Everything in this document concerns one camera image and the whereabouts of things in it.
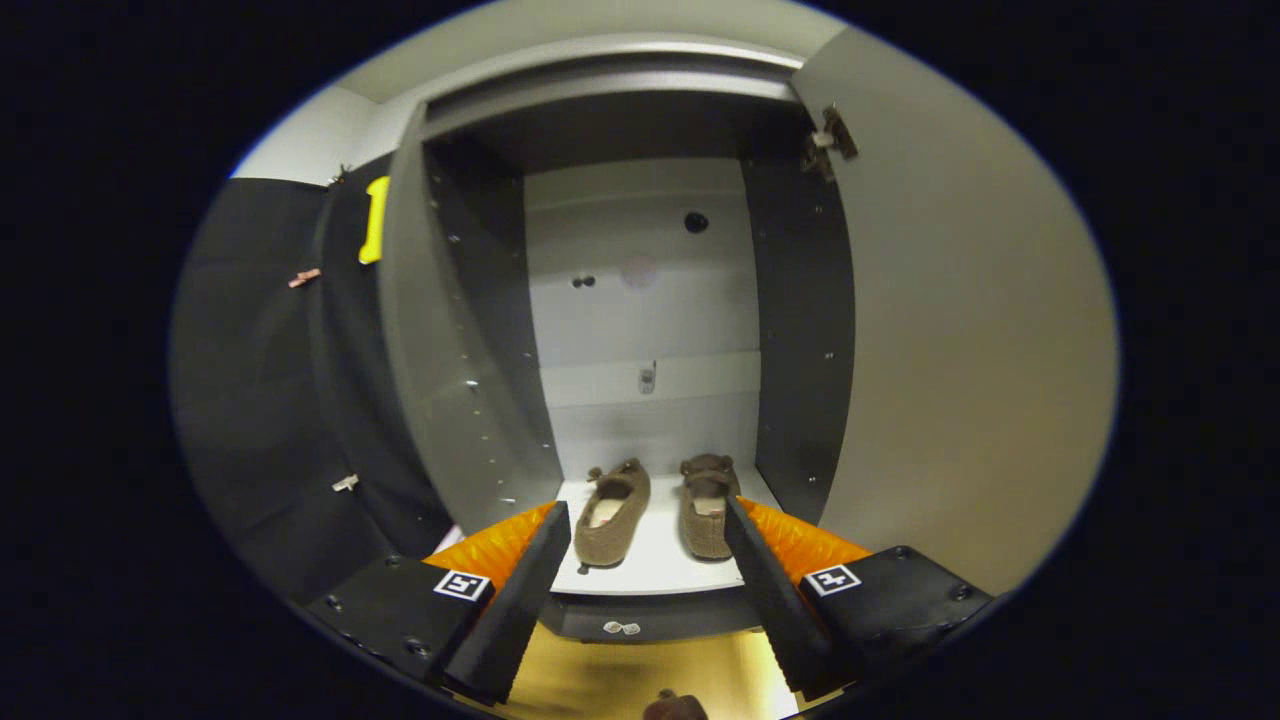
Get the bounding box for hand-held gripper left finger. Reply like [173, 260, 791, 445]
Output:
[305, 500, 573, 706]

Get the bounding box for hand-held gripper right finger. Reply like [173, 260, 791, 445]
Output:
[722, 495, 996, 701]

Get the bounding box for brown fuzzy shoe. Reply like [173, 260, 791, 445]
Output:
[679, 454, 743, 561]
[573, 458, 652, 569]

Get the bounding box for grey shoe cabinet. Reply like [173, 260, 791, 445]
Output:
[378, 50, 861, 646]

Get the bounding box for beige shoe cabinet door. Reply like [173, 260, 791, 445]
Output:
[790, 25, 1121, 598]

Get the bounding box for metal door hinge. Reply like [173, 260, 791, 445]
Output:
[800, 105, 859, 183]

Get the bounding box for black backdrop cloth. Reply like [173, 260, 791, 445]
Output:
[170, 150, 461, 606]

